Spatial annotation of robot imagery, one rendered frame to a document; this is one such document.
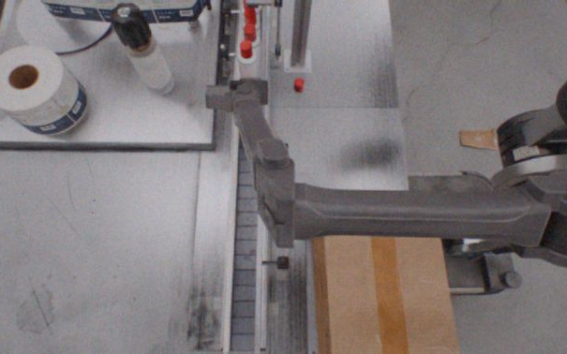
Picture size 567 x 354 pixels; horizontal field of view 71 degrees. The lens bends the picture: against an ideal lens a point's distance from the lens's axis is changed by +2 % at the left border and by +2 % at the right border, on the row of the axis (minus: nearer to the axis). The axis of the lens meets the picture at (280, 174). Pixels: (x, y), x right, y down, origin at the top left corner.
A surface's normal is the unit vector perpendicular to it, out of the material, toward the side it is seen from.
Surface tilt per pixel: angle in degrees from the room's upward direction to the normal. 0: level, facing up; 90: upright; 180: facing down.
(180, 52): 0
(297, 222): 48
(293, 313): 0
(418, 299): 0
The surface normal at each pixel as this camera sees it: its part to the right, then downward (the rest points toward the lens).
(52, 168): 0.01, -0.34
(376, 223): -0.04, 0.47
